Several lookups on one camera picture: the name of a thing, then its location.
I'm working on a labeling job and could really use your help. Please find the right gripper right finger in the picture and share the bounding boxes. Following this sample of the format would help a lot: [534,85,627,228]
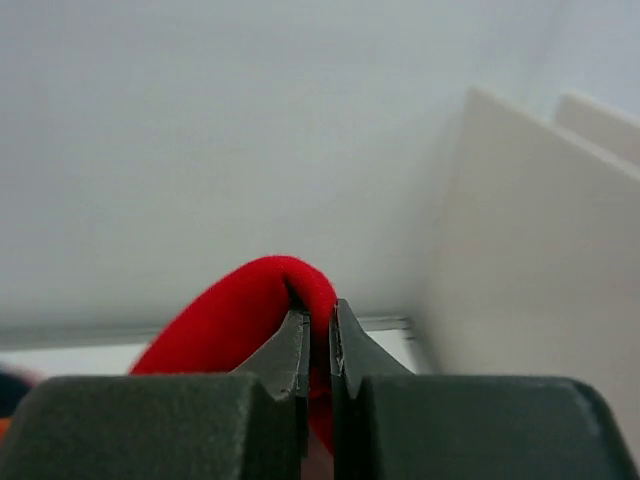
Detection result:
[329,300,639,479]

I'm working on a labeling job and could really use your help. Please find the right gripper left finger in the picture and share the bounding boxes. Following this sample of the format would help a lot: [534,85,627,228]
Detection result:
[1,311,310,479]

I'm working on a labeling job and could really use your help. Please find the red patterned pillowcase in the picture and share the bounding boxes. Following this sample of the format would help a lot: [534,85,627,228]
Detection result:
[130,256,337,452]

